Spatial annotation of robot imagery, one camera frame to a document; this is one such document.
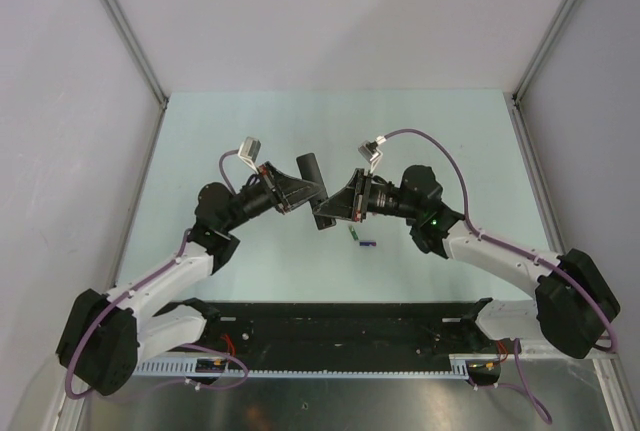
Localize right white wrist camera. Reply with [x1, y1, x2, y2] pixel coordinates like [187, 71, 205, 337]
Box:
[358, 136, 387, 175]

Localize green AAA battery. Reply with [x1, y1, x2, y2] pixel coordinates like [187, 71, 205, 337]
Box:
[348, 225, 359, 241]

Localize black remote control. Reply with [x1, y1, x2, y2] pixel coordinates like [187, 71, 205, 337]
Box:
[294, 151, 337, 231]

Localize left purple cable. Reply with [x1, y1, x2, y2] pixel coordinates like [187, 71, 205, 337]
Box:
[66, 148, 251, 400]

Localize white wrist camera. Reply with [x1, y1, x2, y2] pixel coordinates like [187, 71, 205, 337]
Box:
[237, 136, 261, 170]
[358, 136, 387, 175]

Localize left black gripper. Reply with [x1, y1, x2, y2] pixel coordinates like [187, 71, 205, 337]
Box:
[222, 161, 324, 232]

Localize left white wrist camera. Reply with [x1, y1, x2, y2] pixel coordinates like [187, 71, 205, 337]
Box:
[237, 136, 261, 170]

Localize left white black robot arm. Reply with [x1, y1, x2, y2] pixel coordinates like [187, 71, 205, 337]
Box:
[56, 153, 326, 400]

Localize left aluminium frame post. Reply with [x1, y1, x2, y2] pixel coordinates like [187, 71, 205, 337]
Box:
[99, 0, 169, 110]

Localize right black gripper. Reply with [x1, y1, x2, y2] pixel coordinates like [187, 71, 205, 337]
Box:
[314, 169, 420, 223]

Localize aluminium frame post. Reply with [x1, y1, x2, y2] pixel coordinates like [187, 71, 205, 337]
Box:
[511, 0, 583, 105]
[99, 0, 169, 110]

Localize right aluminium frame post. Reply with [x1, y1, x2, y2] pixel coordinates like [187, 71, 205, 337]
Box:
[511, 0, 583, 105]

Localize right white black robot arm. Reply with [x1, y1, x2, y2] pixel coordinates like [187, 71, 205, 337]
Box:
[313, 165, 620, 359]

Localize grey slotted cable duct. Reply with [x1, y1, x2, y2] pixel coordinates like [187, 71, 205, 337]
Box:
[134, 353, 474, 380]

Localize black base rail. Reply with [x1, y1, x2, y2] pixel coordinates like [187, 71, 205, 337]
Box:
[195, 301, 498, 374]

